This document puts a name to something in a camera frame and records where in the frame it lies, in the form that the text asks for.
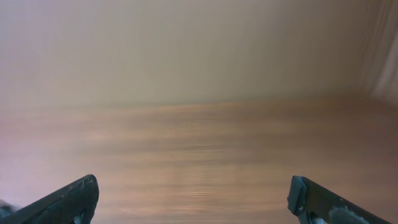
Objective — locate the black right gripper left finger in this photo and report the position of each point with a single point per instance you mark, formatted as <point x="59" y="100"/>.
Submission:
<point x="73" y="203"/>

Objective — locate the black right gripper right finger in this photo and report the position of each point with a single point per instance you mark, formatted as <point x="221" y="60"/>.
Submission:
<point x="311" y="204"/>

